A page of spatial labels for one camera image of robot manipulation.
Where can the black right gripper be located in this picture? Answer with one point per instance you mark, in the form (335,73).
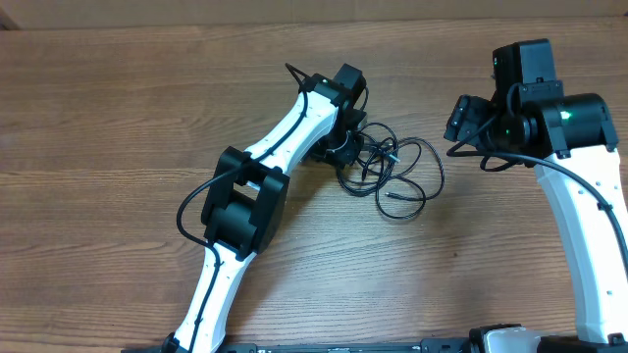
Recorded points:
(467,117)

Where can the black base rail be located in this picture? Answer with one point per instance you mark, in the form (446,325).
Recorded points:
(427,345)

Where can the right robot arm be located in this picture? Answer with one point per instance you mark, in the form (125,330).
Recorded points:
(571,144)

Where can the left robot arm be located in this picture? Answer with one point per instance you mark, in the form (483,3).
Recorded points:
(247,195)

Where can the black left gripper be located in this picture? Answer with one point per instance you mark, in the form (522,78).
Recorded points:
(349,156)

